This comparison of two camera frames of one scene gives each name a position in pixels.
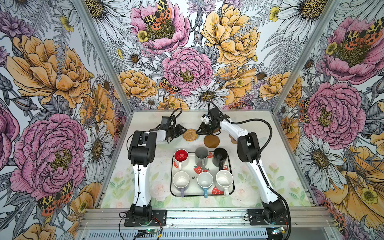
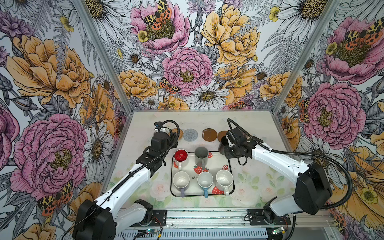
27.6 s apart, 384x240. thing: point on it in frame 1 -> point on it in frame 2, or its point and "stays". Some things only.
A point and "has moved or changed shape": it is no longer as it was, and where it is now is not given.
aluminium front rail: x=100 y=217 stays
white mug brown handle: x=224 y=179 stays
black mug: x=220 y=157 -> x=223 y=143
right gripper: x=203 y=130 -> x=228 y=155
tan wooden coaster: x=190 y=135 has moved or changed shape
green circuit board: x=151 y=231 stays
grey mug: x=201 y=154 stays
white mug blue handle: x=205 y=180 stays
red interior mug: x=180 y=155 stays
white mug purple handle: x=181 y=179 stays
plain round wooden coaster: x=211 y=141 has moved or changed shape
